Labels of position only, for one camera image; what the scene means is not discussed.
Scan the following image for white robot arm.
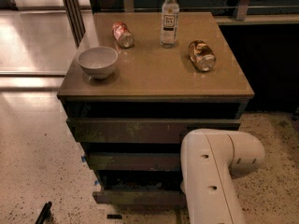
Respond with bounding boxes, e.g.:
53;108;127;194
180;129;265;224

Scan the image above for brown drawer cabinet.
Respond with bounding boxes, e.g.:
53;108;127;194
56;11;255;194

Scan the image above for white ceramic bowl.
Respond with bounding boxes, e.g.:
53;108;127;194
78;47;118;79

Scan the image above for gold soda can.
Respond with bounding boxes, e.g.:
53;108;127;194
188;40;216;72

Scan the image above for red soda can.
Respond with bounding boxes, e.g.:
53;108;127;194
112;21;135;49

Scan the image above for clear plastic water bottle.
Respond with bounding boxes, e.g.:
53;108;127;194
160;0;179;48

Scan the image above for metal railing shelf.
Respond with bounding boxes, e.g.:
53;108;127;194
90;0;299;25

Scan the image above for black object on floor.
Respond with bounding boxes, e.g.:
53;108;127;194
35;202;52;224

